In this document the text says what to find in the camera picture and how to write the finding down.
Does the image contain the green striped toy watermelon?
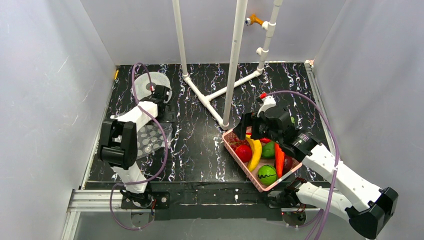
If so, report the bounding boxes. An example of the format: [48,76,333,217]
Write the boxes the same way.
[257,164,278,186]

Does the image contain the red toy chili pepper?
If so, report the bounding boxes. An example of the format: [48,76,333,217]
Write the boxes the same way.
[260,137,271,144]

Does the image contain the orange toy carrot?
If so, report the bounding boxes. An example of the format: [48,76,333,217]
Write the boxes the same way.
[274,143,285,178]

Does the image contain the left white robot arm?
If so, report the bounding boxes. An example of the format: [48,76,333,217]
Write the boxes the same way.
[97,85,172,194]

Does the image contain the yellow toy banana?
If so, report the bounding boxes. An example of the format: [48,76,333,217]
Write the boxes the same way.
[245,134,262,172]

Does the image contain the pink plastic basket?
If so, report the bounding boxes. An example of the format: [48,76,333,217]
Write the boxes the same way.
[222,129,302,192]

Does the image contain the red toy apple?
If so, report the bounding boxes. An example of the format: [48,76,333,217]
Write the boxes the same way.
[235,145,253,163]

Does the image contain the green toy mango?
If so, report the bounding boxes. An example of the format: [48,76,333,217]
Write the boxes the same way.
[261,141,275,160]

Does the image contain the clear dotted zip bag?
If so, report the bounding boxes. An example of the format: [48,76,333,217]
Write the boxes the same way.
[136,122,173,160]

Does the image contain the orange wall hook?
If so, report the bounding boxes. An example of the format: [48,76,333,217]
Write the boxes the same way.
[245,13,264,26]

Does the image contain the dark red toy fruit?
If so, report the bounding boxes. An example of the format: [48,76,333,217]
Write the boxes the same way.
[283,156,293,174]

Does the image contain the white pvc pipe frame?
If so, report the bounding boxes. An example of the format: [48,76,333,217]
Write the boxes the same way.
[171,0,284,131]

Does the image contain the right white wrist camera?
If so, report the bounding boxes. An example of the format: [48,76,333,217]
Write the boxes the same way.
[257,93,276,117]

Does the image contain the white filament spool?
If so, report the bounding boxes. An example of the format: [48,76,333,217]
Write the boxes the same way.
[134,72,173,103]

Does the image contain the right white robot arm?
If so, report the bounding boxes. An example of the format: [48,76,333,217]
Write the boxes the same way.
[232,107,399,240]

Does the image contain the red toy grapes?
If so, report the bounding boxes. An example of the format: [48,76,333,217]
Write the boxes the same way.
[229,137,247,151]

